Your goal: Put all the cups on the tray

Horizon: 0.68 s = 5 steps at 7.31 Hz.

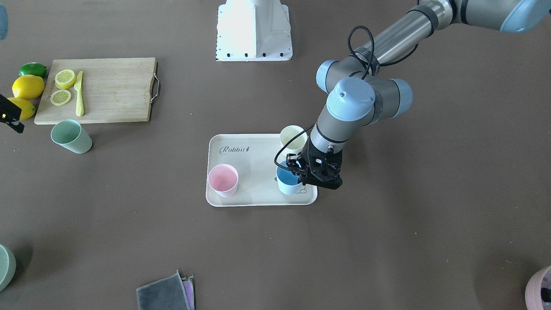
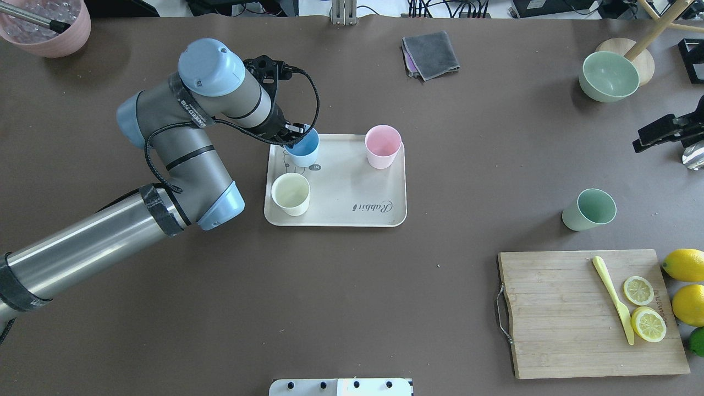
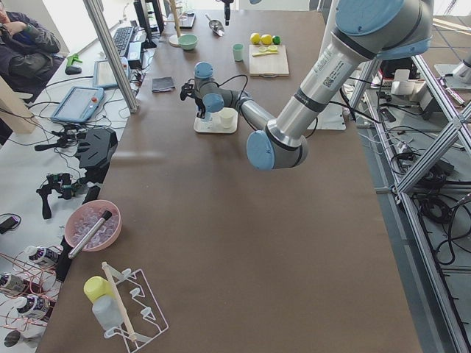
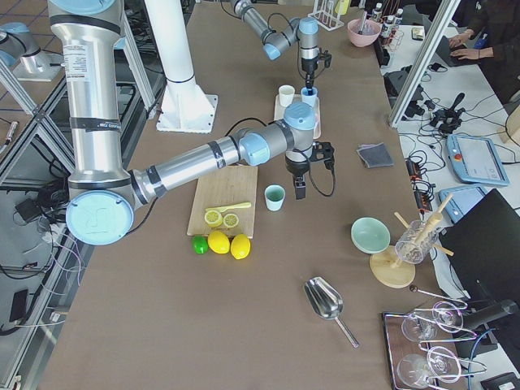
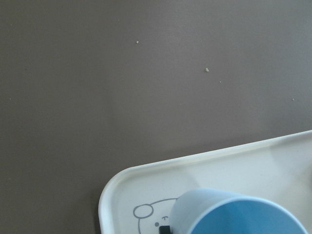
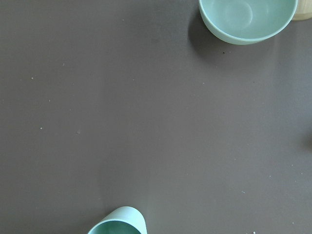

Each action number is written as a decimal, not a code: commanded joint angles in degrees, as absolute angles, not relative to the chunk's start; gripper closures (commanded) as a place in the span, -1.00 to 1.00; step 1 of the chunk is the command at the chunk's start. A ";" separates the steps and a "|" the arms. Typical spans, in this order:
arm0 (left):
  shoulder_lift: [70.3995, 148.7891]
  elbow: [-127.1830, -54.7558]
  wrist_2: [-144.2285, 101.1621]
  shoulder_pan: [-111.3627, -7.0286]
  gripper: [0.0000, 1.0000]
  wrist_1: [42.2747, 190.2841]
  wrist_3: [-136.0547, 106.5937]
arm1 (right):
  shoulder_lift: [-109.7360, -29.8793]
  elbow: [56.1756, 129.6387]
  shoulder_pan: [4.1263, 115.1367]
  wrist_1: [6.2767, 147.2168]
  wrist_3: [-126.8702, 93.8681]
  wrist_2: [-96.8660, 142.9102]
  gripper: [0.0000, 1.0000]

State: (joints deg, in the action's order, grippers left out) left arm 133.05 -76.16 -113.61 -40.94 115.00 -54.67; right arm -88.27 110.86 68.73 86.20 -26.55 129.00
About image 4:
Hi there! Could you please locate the white cup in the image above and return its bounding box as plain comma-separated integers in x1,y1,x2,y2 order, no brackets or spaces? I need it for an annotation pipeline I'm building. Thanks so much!
278,84,295,107

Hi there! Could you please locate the lemon half slice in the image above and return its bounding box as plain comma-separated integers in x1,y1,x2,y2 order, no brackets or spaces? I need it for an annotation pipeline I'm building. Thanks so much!
223,213,240,229
204,210,223,228

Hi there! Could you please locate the wooden cup tree stand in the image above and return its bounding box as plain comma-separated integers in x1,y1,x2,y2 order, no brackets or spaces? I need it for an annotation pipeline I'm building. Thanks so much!
370,194,454,288

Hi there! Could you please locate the black monitor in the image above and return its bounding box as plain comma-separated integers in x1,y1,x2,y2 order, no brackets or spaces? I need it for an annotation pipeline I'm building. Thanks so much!
440,189,519,302

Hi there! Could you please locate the metal cylinder muddler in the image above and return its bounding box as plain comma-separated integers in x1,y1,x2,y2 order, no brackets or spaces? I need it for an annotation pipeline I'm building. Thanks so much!
357,11,367,35

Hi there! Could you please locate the green lime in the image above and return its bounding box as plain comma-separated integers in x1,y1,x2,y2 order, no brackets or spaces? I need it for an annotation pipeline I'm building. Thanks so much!
192,236,209,254

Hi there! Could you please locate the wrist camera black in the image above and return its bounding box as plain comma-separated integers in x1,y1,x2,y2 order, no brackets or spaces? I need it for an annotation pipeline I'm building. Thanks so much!
318,49,332,68
310,141,335,172

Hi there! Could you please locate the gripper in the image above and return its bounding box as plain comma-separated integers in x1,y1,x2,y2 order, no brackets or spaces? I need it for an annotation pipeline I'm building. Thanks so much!
285,149,310,200
299,47,319,96

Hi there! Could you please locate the aluminium frame post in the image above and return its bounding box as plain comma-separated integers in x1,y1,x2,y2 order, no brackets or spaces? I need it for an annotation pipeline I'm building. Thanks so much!
388,0,460,129

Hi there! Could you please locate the seated person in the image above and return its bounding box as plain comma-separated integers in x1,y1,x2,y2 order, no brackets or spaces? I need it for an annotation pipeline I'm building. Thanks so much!
448,0,519,104

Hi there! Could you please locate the small bottle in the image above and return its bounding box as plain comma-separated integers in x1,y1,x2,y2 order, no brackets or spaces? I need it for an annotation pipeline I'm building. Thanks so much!
371,2,383,23
393,8,404,29
380,15,394,38

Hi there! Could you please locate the yellow plastic knife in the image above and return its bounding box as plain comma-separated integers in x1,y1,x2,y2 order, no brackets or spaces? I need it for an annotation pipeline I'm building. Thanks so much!
205,201,252,213

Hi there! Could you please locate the blue teach pendant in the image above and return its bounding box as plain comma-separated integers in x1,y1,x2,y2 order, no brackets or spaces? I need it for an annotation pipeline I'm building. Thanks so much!
446,134,509,186
438,184,489,223

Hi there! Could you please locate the cream tray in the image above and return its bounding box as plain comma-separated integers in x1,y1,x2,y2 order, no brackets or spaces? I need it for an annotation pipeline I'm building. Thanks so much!
273,93,322,140

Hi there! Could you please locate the green cup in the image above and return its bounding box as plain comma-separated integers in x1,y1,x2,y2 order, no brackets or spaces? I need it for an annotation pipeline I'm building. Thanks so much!
264,184,285,211

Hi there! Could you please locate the dark grey cloth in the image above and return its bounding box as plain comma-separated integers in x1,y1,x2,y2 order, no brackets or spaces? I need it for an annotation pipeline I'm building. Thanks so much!
357,142,394,168

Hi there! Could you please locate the metal scoop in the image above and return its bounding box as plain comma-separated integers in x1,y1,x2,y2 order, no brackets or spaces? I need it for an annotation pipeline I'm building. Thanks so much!
304,276,360,349

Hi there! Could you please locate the pink bowl with ice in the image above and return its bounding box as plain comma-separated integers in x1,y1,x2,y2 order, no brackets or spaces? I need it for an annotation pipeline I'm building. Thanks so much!
347,19,382,47

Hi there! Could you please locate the yellow lemon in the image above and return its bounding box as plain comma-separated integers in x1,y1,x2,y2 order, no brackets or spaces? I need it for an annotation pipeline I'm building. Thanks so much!
230,234,251,260
207,231,231,254

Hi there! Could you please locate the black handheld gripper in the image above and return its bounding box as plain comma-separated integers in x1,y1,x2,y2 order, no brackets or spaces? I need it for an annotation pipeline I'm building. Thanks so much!
430,93,466,134

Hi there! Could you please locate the wooden cutting board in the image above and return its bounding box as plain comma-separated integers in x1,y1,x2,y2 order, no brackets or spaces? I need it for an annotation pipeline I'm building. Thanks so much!
187,166,258,239

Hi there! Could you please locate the wine glass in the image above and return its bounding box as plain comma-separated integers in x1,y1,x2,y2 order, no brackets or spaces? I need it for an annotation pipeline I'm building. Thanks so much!
401,301,463,342
427,346,462,384
396,353,433,389

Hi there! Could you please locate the white wire cup rack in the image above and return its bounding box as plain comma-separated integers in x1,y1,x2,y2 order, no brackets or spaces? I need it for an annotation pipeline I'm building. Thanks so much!
308,0,345,31

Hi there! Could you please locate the yellow cup on rack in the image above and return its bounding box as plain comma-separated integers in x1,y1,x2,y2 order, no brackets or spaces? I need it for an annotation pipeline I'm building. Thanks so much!
334,0,350,15

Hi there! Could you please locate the blue cup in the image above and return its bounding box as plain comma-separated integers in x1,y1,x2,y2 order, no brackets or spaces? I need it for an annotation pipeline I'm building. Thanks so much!
301,87,318,107

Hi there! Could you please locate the mint green bowl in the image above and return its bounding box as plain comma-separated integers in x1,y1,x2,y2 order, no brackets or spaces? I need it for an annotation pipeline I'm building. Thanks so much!
351,217,391,254

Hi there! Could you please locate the clear glass on stand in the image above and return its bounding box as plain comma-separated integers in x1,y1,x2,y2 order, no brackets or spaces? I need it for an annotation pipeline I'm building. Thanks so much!
395,220,438,264

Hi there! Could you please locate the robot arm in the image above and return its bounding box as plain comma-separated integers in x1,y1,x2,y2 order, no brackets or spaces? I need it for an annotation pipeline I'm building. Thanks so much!
48,1,315,245
231,1,320,93

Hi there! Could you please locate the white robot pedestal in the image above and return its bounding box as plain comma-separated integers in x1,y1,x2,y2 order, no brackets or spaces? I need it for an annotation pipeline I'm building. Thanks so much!
145,0,218,134

